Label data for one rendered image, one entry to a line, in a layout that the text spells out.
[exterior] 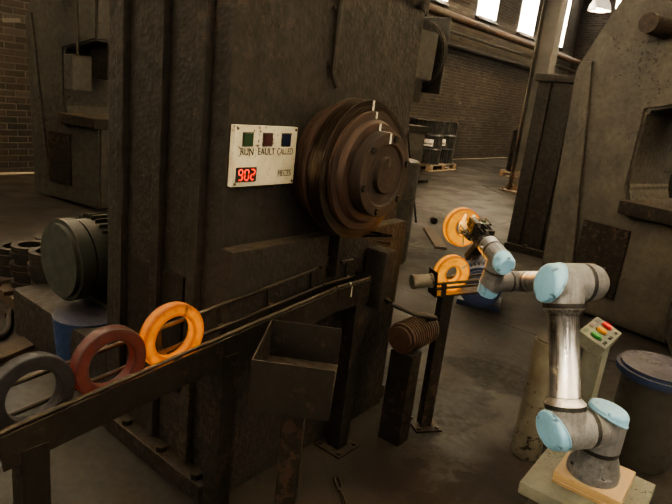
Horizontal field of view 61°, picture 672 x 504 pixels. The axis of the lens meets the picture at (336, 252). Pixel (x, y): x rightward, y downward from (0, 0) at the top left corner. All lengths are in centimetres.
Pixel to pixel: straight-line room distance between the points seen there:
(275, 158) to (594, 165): 302
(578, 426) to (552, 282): 41
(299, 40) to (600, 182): 298
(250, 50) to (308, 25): 25
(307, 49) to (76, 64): 406
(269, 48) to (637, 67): 305
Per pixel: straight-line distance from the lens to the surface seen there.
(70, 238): 275
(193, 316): 160
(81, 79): 582
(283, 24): 183
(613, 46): 450
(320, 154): 180
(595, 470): 194
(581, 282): 178
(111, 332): 146
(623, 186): 435
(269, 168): 180
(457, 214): 228
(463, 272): 240
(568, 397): 180
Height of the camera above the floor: 136
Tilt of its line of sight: 15 degrees down
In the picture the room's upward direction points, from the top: 7 degrees clockwise
